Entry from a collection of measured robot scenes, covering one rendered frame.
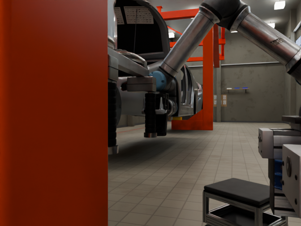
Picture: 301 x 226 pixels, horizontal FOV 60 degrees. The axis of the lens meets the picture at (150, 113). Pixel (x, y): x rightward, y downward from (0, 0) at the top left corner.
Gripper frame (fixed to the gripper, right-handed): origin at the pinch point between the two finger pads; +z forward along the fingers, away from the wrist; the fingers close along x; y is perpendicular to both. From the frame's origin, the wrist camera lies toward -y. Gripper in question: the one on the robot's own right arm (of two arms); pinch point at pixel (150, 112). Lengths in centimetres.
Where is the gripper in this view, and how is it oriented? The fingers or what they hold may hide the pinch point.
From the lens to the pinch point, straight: 87.4
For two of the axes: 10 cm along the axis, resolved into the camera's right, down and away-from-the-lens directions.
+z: -2.6, 0.1, -9.7
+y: 0.0, -10.0, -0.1
